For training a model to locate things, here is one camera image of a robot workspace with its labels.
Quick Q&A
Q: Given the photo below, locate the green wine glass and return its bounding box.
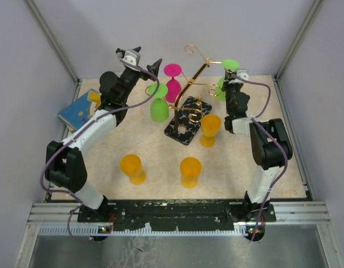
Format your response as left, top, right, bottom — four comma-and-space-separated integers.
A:
150, 83, 169, 123
215, 59, 240, 101

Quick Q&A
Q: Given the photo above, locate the pink wine glass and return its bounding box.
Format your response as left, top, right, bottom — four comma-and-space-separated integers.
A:
164, 63, 182, 103

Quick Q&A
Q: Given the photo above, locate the gold wine glass rack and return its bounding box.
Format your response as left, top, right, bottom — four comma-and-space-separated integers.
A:
145, 44, 237, 146

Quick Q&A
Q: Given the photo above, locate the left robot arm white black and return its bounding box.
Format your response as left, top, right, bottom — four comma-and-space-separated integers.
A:
40, 47, 162, 222

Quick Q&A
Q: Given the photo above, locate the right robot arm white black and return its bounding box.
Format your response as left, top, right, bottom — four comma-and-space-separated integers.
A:
221, 69, 293, 221

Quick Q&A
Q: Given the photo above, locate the orange wine glass right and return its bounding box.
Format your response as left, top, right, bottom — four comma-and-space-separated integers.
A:
199, 114, 221, 147

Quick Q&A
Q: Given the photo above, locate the orange wine glass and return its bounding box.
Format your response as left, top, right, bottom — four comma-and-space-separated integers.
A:
199, 114, 221, 147
120, 154, 146, 185
180, 157, 202, 189

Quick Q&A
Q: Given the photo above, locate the orange wine glass front middle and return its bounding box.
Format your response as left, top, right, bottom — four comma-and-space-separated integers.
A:
180, 157, 202, 189

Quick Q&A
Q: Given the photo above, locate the orange wine glass front left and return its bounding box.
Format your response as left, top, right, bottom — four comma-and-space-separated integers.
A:
120, 154, 146, 185

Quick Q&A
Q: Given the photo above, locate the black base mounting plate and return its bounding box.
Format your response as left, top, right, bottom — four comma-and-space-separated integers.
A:
78, 199, 276, 232

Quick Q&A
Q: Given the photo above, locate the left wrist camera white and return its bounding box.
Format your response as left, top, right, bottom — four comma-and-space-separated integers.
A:
122, 50, 141, 66

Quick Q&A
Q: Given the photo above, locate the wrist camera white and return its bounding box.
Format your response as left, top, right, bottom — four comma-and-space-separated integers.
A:
122, 50, 141, 66
228, 69, 249, 84

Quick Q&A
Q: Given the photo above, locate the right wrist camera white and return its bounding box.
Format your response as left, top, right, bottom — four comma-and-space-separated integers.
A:
228, 69, 249, 84

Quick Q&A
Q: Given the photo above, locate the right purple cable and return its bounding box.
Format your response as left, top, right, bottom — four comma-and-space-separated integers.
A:
238, 79, 289, 242

